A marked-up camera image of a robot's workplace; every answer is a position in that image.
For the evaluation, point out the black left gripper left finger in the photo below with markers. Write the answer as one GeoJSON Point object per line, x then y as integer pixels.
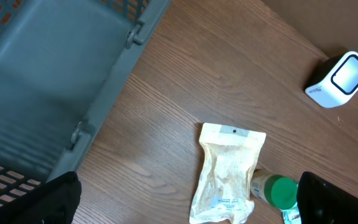
{"type": "Point", "coordinates": [53, 202]}

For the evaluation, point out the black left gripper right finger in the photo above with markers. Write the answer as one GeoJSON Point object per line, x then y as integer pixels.
{"type": "Point", "coordinates": [321, 202]}

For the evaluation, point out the small teal tissue pack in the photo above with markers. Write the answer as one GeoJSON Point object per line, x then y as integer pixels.
{"type": "Point", "coordinates": [291, 216]}

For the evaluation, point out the green cap white bottle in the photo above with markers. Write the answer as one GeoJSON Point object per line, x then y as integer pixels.
{"type": "Point", "coordinates": [277, 190]}

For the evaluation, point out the beige nut snack bag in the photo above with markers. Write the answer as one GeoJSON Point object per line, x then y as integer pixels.
{"type": "Point", "coordinates": [230, 158]}

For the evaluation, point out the white barcode scanner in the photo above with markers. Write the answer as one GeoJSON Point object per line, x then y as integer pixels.
{"type": "Point", "coordinates": [335, 82]}

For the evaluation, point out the grey plastic mesh basket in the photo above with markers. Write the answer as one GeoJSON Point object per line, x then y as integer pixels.
{"type": "Point", "coordinates": [63, 64]}

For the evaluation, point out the brown cardboard backboard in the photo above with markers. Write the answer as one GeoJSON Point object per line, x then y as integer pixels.
{"type": "Point", "coordinates": [331, 25]}

